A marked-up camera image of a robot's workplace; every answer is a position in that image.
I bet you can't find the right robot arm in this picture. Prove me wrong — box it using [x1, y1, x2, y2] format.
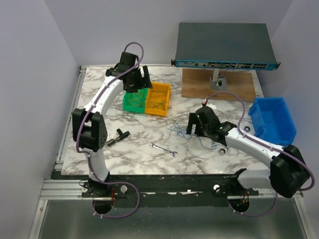
[186, 106, 311, 198]

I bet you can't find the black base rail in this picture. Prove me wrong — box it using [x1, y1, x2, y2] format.
[51, 171, 259, 210]

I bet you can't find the silver ratchet wrench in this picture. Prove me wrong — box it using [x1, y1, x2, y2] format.
[218, 126, 251, 155]

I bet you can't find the grey network switch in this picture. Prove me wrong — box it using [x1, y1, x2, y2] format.
[171, 22, 280, 71]

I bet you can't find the small open-end wrench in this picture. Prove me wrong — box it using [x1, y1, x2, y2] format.
[149, 143, 178, 157]

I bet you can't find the aluminium frame rail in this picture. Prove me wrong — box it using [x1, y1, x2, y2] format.
[28, 66, 87, 239]

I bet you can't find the orange plastic bin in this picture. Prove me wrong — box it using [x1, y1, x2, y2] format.
[145, 82, 171, 117]

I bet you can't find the wooden board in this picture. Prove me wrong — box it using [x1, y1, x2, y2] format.
[181, 69, 256, 102]

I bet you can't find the blue plastic bin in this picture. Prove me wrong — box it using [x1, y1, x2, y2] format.
[248, 97, 297, 146]

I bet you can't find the grey metal stand bracket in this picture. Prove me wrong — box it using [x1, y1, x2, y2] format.
[209, 69, 227, 91]

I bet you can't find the black T-handle tool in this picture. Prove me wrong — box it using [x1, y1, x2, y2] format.
[106, 128, 130, 147]

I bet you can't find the green plastic bin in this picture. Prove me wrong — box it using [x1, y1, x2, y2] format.
[123, 89, 148, 114]

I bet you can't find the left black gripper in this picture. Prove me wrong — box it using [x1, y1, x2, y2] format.
[126, 66, 152, 94]

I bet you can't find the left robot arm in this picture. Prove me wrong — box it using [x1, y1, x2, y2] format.
[72, 51, 153, 197]

